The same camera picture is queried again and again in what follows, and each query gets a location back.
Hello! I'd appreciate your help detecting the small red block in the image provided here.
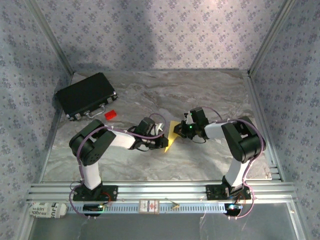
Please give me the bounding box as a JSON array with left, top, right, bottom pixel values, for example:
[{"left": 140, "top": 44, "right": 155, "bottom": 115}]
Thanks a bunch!
[{"left": 104, "top": 109, "right": 118, "bottom": 121}]

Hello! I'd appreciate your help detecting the yellow paper sheet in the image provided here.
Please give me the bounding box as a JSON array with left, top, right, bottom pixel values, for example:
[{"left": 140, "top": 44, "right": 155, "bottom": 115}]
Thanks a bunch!
[{"left": 163, "top": 120, "right": 183, "bottom": 153}]

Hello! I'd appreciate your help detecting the aluminium mounting rail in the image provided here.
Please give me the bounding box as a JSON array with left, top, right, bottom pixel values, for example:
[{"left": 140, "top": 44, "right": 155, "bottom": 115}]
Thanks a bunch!
[{"left": 26, "top": 182, "right": 297, "bottom": 202}]

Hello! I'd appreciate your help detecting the black controller board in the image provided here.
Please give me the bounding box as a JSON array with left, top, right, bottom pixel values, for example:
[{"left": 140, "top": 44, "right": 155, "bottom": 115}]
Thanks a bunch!
[
  {"left": 224, "top": 203, "right": 244, "bottom": 216},
  {"left": 83, "top": 204, "right": 104, "bottom": 217}
]

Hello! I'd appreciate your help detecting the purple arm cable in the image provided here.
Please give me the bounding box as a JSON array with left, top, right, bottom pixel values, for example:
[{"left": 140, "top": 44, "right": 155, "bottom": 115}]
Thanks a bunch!
[
  {"left": 201, "top": 106, "right": 266, "bottom": 221},
  {"left": 68, "top": 113, "right": 168, "bottom": 221}
]

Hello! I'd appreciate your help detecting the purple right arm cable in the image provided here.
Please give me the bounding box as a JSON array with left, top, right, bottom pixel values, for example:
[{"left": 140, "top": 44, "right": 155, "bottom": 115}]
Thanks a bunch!
[{"left": 201, "top": 106, "right": 266, "bottom": 221}]

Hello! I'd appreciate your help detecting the black right controller board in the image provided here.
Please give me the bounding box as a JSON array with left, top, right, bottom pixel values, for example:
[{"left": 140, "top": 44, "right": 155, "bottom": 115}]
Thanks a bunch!
[{"left": 224, "top": 203, "right": 244, "bottom": 216}]

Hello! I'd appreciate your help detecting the small brass wire clip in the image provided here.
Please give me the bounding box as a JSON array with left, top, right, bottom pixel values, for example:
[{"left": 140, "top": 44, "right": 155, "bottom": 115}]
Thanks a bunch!
[{"left": 164, "top": 198, "right": 180, "bottom": 213}]

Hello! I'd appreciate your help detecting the black left controller board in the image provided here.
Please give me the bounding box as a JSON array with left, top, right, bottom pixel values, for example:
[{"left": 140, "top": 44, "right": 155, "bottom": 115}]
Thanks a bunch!
[{"left": 83, "top": 204, "right": 104, "bottom": 217}]

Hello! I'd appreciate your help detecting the thin aluminium edge rail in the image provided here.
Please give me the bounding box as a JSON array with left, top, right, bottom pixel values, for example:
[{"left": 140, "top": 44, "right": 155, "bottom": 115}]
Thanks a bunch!
[{"left": 73, "top": 68, "right": 251, "bottom": 74}]

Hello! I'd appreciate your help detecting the white card with red print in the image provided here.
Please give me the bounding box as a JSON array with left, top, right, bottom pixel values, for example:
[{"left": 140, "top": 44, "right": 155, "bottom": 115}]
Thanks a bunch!
[{"left": 138, "top": 199, "right": 160, "bottom": 215}]

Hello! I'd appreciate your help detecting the black case with metal handle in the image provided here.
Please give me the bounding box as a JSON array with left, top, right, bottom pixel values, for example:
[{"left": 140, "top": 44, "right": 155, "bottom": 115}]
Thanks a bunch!
[{"left": 54, "top": 72, "right": 118, "bottom": 122}]

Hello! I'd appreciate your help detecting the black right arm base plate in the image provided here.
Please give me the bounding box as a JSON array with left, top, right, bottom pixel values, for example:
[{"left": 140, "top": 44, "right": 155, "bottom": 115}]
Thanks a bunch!
[{"left": 205, "top": 184, "right": 252, "bottom": 201}]

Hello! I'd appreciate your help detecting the white roll with black print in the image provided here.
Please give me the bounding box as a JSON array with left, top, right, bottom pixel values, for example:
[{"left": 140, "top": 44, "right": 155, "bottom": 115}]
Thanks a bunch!
[{"left": 27, "top": 202, "right": 68, "bottom": 220}]

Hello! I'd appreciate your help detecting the aluminium frame post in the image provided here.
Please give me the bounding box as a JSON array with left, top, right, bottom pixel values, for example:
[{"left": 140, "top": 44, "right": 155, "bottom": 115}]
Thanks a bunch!
[
  {"left": 246, "top": 0, "right": 298, "bottom": 74},
  {"left": 26, "top": 0, "right": 76, "bottom": 74}
]

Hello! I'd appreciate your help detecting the aluminium side rail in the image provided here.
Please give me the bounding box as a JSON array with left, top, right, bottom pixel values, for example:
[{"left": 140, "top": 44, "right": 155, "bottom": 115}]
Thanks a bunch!
[
  {"left": 39, "top": 72, "right": 76, "bottom": 183},
  {"left": 245, "top": 72, "right": 285, "bottom": 183}
]

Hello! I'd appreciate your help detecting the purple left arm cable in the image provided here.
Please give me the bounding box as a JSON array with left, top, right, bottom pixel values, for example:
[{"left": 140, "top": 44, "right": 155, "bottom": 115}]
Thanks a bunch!
[{"left": 68, "top": 113, "right": 168, "bottom": 221}]

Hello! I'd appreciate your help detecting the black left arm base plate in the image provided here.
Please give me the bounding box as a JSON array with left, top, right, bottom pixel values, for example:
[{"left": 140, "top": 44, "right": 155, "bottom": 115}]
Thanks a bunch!
[{"left": 72, "top": 185, "right": 119, "bottom": 202}]

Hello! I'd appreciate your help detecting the slotted grey cable duct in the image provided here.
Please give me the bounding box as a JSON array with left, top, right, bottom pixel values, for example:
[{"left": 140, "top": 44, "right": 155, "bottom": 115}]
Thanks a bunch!
[{"left": 67, "top": 202, "right": 228, "bottom": 214}]

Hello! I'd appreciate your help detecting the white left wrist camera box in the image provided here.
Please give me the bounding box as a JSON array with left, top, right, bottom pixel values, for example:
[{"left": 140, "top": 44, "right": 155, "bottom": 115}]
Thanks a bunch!
[{"left": 154, "top": 122, "right": 167, "bottom": 134}]

